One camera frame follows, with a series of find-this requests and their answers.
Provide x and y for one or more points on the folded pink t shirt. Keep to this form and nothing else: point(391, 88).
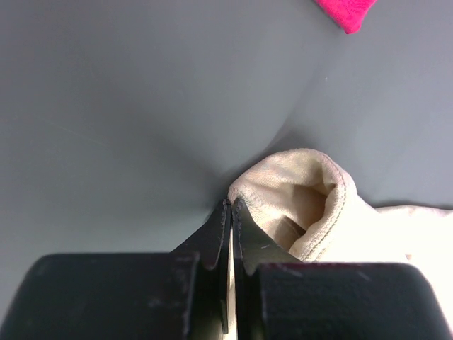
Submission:
point(347, 14)

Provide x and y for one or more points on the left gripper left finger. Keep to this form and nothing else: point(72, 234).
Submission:
point(182, 294)

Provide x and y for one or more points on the beige t shirt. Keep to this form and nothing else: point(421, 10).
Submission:
point(309, 205)

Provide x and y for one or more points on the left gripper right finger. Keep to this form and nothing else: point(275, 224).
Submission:
point(281, 297)

